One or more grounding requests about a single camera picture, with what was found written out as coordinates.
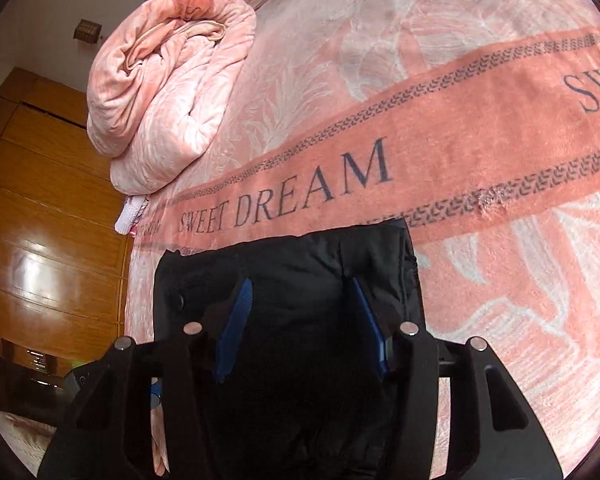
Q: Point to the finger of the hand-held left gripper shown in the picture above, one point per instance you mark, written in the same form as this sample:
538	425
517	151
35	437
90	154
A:
154	396

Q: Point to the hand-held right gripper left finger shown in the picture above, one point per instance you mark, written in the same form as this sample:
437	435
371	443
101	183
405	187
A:
235	330

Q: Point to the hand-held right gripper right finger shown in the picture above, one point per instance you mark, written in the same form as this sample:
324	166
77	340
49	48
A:
370	330

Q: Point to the black pants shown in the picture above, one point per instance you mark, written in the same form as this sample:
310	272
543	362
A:
300	270

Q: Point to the pale pink cushion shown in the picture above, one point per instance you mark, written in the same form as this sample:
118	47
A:
22	442

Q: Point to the white lace cloth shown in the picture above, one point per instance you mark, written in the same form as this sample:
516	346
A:
130	215

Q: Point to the wooden wardrobe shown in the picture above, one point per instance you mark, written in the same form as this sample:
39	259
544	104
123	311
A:
45	210

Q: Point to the pink floral printed blanket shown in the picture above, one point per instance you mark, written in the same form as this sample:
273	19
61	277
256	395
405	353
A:
480	135

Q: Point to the rolled pink quilt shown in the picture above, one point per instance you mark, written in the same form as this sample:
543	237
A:
170	100

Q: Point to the brass wall switch plate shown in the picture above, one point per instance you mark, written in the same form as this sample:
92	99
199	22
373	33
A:
87	31

